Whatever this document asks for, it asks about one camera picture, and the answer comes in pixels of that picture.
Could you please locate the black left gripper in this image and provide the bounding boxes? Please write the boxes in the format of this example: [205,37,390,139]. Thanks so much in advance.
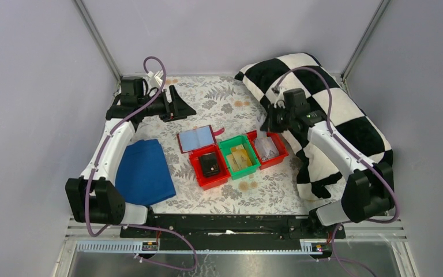
[138,85,196,122]

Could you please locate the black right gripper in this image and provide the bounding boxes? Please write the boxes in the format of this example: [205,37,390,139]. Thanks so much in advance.
[260,103,294,133]

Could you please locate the red leather card holder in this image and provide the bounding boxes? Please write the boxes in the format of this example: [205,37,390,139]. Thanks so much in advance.
[177,125,225,154]

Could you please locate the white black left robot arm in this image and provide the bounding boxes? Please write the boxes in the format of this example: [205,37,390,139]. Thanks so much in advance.
[65,77,196,237]

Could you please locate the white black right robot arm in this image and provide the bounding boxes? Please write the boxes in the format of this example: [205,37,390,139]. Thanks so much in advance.
[261,89,396,238]

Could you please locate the white cards in red bin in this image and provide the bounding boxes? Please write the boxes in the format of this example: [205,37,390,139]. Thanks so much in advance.
[254,136,279,162]

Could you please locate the gold cards in green bin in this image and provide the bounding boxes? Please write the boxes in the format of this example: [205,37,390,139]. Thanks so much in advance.
[226,144,253,172]

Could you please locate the black VIP card stack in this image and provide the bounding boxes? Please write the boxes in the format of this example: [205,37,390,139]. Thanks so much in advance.
[198,152,220,178]

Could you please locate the right red plastic bin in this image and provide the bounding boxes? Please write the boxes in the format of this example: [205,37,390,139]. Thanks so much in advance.
[246,130,288,170]

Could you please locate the red plastic bin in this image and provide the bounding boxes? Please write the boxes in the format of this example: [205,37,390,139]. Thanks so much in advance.
[246,130,288,170]
[189,144,231,190]

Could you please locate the floral patterned table mat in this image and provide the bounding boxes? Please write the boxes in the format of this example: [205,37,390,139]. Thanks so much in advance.
[134,76,327,215]

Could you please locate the green plastic bin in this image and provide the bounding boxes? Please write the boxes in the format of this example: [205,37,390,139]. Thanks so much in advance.
[218,134,261,180]

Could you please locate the left red plastic bin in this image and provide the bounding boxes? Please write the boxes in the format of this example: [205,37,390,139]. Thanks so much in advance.
[189,144,231,190]

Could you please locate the black white checkered pillow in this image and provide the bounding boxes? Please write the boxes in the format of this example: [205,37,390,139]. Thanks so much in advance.
[235,53,393,201]

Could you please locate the blue folded cloth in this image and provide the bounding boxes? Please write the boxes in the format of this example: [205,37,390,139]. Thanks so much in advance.
[115,139,176,206]

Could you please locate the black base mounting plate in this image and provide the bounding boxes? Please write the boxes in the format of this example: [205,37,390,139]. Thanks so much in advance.
[120,214,346,251]

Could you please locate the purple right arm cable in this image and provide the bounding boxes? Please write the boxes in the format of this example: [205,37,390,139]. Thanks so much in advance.
[273,66,401,277]

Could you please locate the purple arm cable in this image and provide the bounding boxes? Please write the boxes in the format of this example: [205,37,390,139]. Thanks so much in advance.
[84,56,200,272]
[273,66,401,277]

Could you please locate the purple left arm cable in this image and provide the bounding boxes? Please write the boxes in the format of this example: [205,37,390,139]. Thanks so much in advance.
[84,56,200,272]

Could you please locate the aluminium front rail frame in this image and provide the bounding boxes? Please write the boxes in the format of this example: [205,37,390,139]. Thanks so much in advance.
[54,214,419,276]

